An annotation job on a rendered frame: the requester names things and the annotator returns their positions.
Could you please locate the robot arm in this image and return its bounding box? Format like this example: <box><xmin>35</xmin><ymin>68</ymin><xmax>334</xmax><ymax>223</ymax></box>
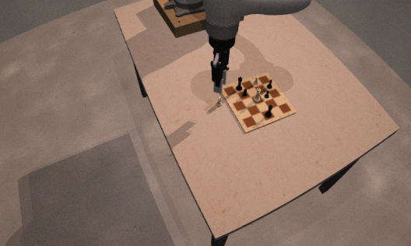
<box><xmin>163</xmin><ymin>0</ymin><xmax>311</xmax><ymax>40</ymax></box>

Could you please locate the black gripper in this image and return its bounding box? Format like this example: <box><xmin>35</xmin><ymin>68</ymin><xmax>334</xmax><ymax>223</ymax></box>
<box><xmin>209</xmin><ymin>36</ymin><xmax>235</xmax><ymax>94</ymax></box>

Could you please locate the brown and tan chessboard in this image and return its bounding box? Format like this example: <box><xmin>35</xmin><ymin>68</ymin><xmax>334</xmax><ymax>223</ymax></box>
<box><xmin>222</xmin><ymin>72</ymin><xmax>296</xmax><ymax>133</ymax></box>

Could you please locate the white chess king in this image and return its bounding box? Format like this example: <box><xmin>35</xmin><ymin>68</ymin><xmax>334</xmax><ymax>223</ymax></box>
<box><xmin>254</xmin><ymin>88</ymin><xmax>261</xmax><ymax>102</ymax></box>

